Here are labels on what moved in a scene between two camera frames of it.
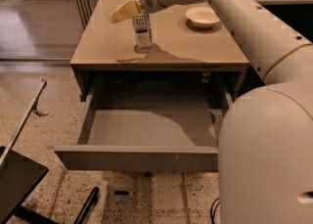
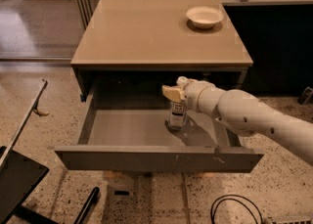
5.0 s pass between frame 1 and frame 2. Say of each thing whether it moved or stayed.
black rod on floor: stayed
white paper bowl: stayed
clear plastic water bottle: moved
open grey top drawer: stayed
